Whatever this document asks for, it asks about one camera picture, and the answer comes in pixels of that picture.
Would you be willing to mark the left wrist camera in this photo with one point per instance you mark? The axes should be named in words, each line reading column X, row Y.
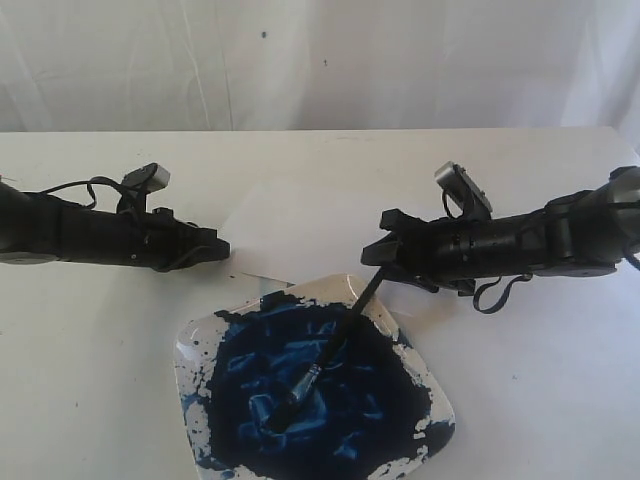
column 147, row 179

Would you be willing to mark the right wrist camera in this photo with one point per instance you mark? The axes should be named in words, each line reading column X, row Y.
column 458, row 186

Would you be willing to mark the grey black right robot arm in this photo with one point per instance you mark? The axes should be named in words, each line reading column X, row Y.
column 584, row 234

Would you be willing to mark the white plate with blue paint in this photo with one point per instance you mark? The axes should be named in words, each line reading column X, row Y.
column 376, row 411

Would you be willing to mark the white paper sheet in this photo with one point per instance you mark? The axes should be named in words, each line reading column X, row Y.
column 296, row 232

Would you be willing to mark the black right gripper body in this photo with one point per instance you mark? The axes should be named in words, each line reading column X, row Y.
column 446, row 252

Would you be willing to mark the white backdrop cloth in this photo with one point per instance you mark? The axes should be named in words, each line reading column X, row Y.
column 283, row 65

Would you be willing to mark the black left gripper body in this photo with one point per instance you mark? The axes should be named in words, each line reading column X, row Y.
column 155, row 241

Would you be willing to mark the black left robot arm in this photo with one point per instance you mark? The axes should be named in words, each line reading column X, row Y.
column 40, row 228

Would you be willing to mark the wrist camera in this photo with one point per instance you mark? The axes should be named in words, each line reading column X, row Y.
column 458, row 186
column 147, row 179

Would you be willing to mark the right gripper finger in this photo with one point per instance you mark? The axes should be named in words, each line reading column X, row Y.
column 380, row 253
column 395, row 220

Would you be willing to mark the black paintbrush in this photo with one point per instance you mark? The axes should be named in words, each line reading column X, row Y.
column 286, row 411

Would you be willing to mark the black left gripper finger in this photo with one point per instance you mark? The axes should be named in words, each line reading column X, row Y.
column 205, row 236
column 216, row 251

